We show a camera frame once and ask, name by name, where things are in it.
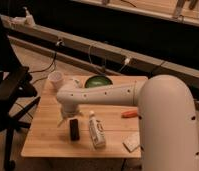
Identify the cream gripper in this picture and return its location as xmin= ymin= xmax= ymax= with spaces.
xmin=58 ymin=110 xmax=82 ymax=127

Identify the black eraser block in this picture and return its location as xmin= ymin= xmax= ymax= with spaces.
xmin=70 ymin=119 xmax=80 ymax=141

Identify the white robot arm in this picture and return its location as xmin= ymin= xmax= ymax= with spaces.
xmin=56 ymin=75 xmax=199 ymax=171

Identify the wooden table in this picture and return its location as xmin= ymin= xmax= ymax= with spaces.
xmin=21 ymin=81 xmax=141 ymax=158

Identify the green bowl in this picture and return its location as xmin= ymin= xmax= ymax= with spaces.
xmin=85 ymin=75 xmax=113 ymax=88

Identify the black office chair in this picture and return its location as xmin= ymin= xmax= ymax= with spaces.
xmin=0 ymin=18 xmax=40 ymax=171

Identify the orange carrot toy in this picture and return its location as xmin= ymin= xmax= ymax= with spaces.
xmin=121 ymin=110 xmax=138 ymax=118

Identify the white sponge block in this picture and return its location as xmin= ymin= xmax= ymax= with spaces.
xmin=123 ymin=132 xmax=140 ymax=152

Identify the white soap dispenser bottle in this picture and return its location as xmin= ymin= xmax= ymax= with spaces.
xmin=24 ymin=7 xmax=36 ymax=27

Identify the white plug black cable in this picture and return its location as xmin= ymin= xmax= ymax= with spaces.
xmin=28 ymin=37 xmax=65 ymax=85

